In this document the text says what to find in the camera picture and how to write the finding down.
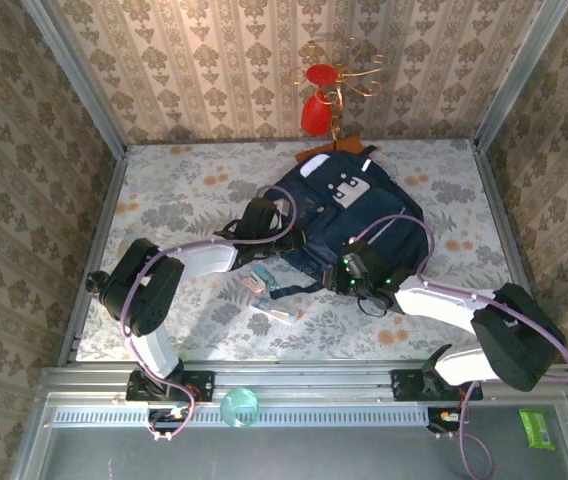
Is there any red bell ornament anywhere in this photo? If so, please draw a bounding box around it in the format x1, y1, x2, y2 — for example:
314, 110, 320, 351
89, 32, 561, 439
300, 89, 333, 136

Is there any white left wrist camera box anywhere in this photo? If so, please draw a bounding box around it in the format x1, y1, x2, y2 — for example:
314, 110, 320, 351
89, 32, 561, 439
269, 199, 290, 227

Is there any slotted grey cable duct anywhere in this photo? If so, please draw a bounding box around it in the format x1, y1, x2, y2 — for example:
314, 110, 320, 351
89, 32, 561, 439
46, 403, 430, 429

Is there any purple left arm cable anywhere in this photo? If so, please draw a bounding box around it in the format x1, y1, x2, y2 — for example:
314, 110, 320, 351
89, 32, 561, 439
119, 185, 297, 442

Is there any teal translucent tape roll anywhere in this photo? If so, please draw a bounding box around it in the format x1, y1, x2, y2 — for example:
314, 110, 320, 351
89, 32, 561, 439
219, 387, 261, 429

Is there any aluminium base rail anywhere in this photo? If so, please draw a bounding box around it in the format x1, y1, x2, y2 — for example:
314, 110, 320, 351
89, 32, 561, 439
38, 360, 568, 402

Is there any navy blue backpack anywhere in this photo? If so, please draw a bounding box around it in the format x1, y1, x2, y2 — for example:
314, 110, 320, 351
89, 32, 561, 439
268, 145, 426, 302

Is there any aluminium frame post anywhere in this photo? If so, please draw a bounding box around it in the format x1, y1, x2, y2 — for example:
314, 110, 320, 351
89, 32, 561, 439
473, 0, 568, 151
21, 0, 129, 160

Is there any green packet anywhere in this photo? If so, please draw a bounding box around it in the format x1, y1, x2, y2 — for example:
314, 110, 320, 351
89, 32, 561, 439
518, 408, 557, 451

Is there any pink stapler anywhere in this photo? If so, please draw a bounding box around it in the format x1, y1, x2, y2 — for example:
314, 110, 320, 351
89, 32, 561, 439
240, 273, 268, 296

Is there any clear pen pack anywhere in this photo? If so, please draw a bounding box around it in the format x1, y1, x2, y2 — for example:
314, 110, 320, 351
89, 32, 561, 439
249, 295, 302, 326

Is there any red and gold ornament stand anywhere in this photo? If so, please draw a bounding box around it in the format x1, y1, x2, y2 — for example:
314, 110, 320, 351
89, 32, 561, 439
286, 37, 389, 162

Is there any red round ornament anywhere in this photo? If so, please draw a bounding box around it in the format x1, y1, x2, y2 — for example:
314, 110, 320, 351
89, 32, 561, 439
306, 63, 339, 86

